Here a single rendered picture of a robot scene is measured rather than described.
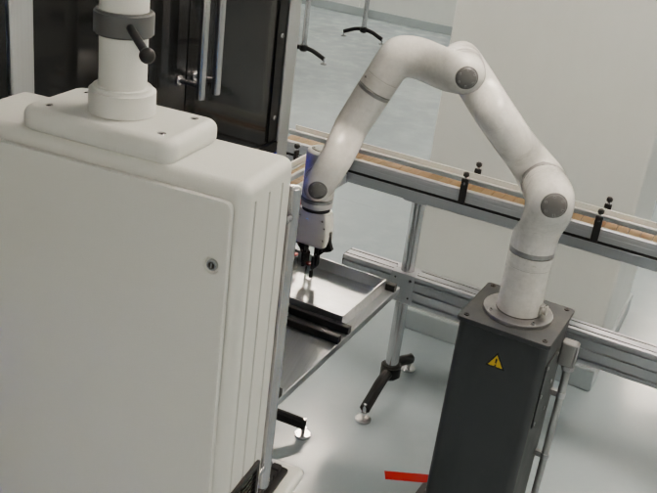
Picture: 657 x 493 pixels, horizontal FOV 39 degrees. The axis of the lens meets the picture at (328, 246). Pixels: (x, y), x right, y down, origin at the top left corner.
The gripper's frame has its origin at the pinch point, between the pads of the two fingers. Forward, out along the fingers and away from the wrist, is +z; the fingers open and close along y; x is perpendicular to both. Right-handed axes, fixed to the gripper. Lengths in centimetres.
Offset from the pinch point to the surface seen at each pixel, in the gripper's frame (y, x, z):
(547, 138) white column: 25, 145, -6
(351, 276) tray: 9.6, 7.2, 4.7
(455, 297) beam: 17, 86, 42
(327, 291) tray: 7.7, -3.3, 5.6
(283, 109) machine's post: -17.8, 9.0, -35.9
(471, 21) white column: -14, 145, -44
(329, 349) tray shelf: 22.2, -29.0, 5.8
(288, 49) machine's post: -18, 9, -52
